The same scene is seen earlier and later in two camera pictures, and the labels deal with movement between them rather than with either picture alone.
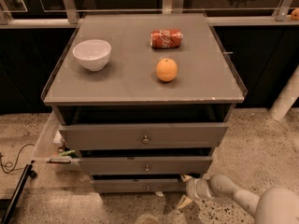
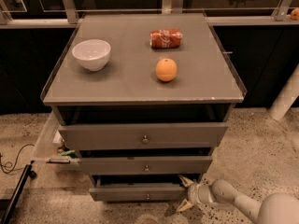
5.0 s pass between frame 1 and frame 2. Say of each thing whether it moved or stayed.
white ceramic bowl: stayed
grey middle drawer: stayed
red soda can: stayed
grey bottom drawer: moved
